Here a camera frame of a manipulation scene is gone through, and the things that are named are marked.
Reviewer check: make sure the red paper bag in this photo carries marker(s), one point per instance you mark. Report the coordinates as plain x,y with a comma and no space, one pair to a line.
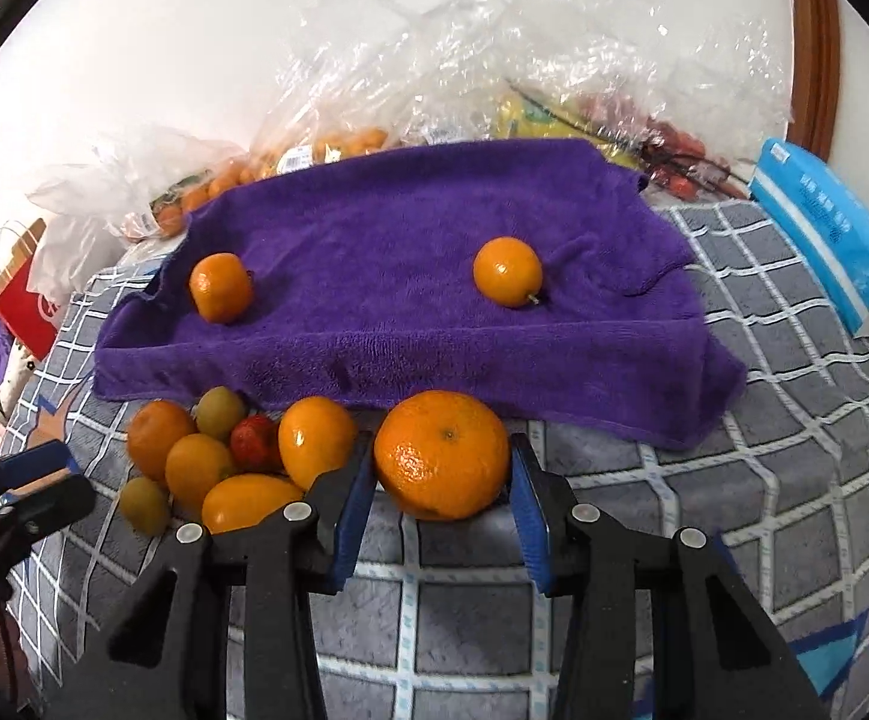
26,307

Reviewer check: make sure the white plastic bag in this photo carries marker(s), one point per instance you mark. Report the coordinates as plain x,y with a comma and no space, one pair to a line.
74,240

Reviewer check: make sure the blue tissue pack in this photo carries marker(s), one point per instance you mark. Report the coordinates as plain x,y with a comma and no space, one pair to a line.
817,225

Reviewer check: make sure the small orange with stem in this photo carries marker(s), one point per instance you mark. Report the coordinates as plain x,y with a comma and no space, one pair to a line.
508,271

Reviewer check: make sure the large round orange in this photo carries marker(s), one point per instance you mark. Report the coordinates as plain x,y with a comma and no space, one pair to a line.
442,457

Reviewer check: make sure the pack of red fruit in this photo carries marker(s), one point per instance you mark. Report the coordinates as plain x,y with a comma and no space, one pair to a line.
674,139

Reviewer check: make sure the clear bag of kumquats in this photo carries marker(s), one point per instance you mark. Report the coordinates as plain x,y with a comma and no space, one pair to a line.
344,144

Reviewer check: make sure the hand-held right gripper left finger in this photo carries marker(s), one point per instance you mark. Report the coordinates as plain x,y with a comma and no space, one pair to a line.
352,517

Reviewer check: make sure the yellow packet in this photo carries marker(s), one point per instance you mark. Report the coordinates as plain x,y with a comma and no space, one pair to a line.
524,116

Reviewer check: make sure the net bag of small oranges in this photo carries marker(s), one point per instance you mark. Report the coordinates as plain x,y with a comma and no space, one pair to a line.
202,191

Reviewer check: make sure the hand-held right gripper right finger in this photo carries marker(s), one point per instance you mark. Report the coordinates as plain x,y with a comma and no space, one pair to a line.
528,517

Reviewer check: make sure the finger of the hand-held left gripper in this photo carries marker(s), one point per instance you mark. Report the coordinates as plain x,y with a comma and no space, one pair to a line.
26,465
44,510

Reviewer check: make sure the grey checked blanket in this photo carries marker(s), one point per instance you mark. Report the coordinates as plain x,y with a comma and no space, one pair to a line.
779,465

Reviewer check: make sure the large clear plastic bag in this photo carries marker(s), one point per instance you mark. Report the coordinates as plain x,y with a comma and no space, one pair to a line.
554,37

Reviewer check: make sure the purple towel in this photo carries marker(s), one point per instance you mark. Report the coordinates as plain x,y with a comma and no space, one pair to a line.
374,225

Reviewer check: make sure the red small fruit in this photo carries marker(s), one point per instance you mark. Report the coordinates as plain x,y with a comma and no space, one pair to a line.
254,444

